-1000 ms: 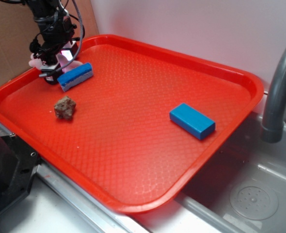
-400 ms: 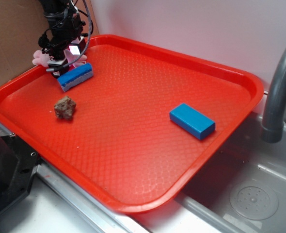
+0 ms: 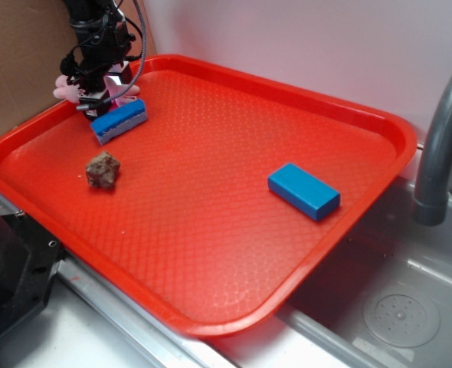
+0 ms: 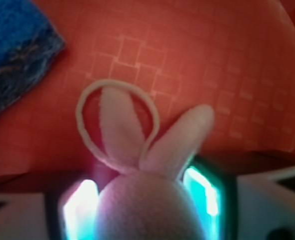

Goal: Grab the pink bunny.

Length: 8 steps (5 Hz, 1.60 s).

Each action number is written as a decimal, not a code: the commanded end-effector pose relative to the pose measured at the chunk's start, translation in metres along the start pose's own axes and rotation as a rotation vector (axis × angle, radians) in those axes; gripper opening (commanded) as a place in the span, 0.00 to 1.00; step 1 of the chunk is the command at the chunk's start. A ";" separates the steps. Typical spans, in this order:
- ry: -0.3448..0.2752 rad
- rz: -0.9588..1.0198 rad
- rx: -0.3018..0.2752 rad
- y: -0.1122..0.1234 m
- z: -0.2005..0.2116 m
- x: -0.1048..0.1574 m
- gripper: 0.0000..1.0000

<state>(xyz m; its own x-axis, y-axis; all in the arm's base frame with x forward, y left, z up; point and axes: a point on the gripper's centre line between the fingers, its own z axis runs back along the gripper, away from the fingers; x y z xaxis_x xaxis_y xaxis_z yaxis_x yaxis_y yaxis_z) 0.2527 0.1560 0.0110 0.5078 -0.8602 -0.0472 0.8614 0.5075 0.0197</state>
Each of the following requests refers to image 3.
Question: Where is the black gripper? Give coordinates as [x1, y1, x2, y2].
[60, 1, 136, 121]

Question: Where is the pink plush bunny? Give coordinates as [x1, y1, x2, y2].
[53, 75, 140, 107]

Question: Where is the blue sponge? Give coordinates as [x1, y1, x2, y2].
[90, 99, 148, 145]

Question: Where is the brown rock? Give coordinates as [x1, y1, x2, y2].
[85, 151, 121, 190]

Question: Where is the red plastic tray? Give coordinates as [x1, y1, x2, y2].
[0, 55, 417, 337]

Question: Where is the blue rectangular block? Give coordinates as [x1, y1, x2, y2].
[267, 163, 341, 222]

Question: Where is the grey sink faucet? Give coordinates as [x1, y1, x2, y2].
[412, 77, 452, 226]

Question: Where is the grey plastic sink basin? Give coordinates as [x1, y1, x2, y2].
[277, 174, 452, 367]

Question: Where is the braided grey cable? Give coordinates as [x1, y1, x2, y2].
[76, 0, 149, 113]

